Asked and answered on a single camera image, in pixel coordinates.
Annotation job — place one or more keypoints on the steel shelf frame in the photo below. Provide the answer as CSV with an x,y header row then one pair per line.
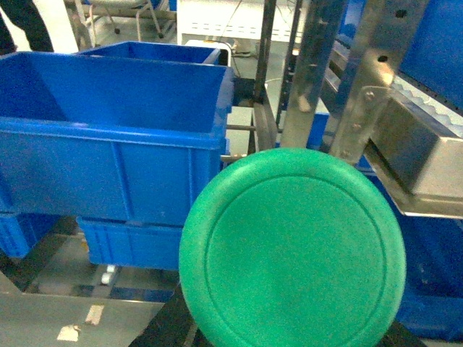
x,y
415,151

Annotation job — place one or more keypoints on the blue bin behind target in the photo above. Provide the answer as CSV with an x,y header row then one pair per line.
x,y
161,52

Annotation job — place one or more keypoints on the green mushroom push button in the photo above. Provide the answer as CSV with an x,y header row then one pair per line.
x,y
292,247

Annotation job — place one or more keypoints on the office chair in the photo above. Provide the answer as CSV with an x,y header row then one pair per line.
x,y
93,10

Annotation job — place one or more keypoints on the person in black trousers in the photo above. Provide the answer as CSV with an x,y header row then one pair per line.
x,y
25,15

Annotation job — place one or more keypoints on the blue bin lower left shelf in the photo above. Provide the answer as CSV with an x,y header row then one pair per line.
x,y
20,232

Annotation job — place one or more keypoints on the blue target bin on shelf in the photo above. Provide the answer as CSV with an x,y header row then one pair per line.
x,y
110,138

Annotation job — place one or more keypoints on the blue bin under target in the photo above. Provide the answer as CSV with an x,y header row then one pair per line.
x,y
114,242

